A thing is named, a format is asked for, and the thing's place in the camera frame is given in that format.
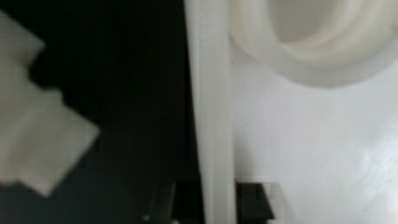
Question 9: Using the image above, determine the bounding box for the white square table top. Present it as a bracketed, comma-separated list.
[183, 0, 398, 224]

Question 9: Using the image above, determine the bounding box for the white L-shaped obstacle fence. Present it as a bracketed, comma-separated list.
[0, 11, 100, 196]

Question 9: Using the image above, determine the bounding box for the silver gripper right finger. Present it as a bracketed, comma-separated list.
[235, 181, 299, 224]

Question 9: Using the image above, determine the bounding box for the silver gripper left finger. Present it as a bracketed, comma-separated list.
[140, 182, 206, 224]

